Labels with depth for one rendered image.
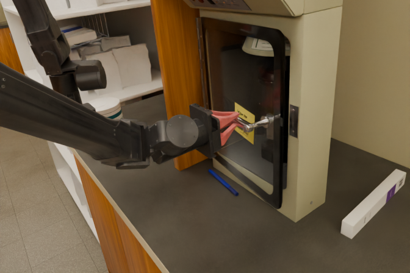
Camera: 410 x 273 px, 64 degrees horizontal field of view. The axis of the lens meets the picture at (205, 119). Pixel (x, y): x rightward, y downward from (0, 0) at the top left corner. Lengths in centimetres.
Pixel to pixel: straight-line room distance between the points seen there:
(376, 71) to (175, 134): 70
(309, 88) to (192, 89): 38
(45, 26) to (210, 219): 58
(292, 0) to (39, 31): 53
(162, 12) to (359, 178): 68
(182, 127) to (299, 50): 26
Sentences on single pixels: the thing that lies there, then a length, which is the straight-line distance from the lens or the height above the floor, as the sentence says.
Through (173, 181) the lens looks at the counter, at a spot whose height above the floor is 94.
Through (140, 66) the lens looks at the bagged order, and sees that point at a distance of 187.
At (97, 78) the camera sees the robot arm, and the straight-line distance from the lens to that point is 83.
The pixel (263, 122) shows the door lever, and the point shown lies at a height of 120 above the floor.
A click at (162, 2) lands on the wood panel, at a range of 86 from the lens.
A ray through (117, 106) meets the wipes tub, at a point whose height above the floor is 108.
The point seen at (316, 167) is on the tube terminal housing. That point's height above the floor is 106.
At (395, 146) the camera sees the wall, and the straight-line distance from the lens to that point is 112.
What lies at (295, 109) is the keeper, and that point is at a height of 123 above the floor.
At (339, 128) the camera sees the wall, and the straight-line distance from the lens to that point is 120.
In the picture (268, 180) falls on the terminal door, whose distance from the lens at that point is 76.
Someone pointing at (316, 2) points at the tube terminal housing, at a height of 143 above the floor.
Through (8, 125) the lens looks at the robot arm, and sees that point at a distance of 41.
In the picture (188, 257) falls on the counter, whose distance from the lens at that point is 77.
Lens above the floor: 150
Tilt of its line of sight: 25 degrees down
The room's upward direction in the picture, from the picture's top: 5 degrees counter-clockwise
